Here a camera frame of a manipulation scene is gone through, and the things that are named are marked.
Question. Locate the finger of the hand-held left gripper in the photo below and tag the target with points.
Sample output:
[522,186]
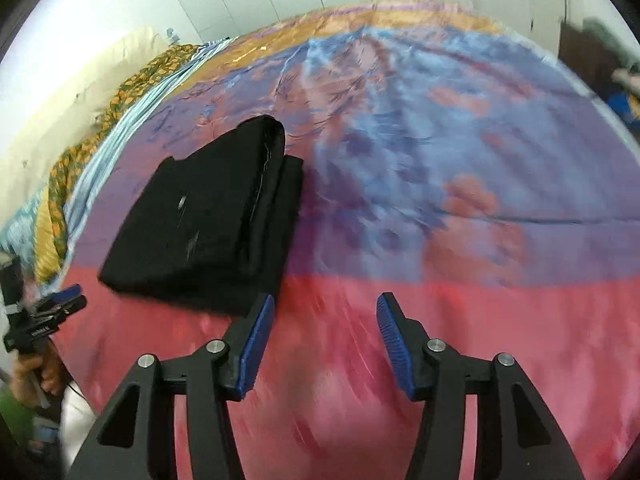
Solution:
[70,306]
[62,294]

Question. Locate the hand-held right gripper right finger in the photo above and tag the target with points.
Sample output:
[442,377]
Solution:
[392,340]

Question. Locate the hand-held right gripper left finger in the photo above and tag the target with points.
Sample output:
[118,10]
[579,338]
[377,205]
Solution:
[257,340]

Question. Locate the black pants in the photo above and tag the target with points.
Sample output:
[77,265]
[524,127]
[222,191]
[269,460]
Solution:
[200,230]

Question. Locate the person's left forearm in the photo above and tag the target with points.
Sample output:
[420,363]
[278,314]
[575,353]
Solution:
[12,415]

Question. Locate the person's left hand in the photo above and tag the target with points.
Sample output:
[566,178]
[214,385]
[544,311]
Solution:
[37,370]

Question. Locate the yellow dotted cloth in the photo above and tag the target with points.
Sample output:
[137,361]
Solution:
[47,240]

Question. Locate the teal floral pillow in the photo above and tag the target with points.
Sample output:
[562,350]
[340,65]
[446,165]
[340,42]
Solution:
[20,230]

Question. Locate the white cloth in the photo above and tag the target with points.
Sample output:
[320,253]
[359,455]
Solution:
[77,425]

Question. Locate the printed bedsheet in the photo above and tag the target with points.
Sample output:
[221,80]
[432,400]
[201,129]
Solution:
[400,160]

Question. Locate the green orange floral cloth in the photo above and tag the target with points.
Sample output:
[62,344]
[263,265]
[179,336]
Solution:
[145,77]

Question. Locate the blue object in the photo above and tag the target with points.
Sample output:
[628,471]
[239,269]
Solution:
[625,105]

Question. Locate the dark wooden furniture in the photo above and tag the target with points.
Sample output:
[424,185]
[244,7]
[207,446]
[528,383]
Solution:
[585,60]

